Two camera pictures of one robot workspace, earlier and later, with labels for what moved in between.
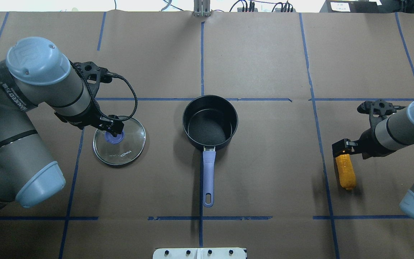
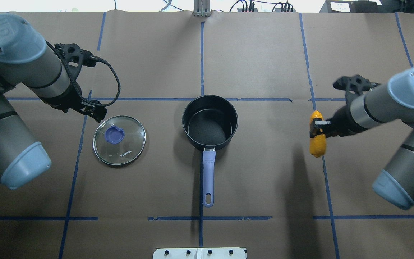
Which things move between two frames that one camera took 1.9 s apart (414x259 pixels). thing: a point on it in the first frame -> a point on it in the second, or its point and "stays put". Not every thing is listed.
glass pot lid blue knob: (123, 149) stays put
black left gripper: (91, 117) -> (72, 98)
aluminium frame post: (202, 8) stays put
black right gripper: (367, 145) -> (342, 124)
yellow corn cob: (346, 171) -> (317, 144)
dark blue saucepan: (210, 122) stays put
